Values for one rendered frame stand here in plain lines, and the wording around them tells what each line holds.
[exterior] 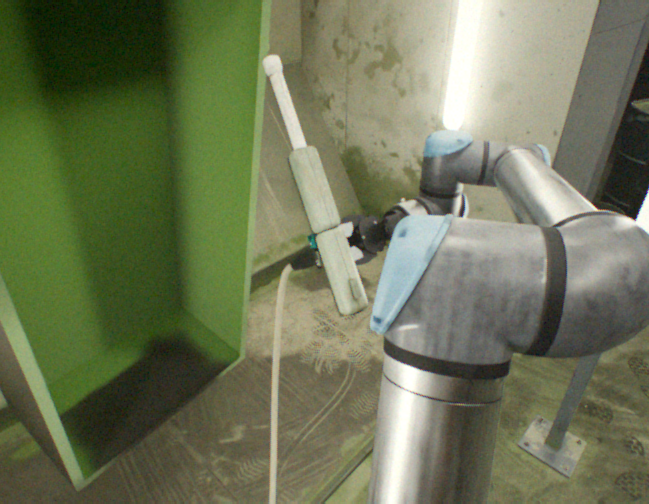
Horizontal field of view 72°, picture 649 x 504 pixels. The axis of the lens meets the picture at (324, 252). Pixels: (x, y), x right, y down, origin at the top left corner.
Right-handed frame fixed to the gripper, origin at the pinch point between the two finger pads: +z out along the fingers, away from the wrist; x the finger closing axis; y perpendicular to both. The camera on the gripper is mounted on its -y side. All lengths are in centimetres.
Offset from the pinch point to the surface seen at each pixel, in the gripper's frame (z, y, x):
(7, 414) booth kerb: 80, 147, -22
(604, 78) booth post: -166, 30, 30
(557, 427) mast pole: -96, 48, -92
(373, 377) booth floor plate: -58, 105, -62
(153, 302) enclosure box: 21, 95, 2
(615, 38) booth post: -166, 21, 43
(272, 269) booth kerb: -54, 173, -1
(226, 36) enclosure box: -2, 15, 51
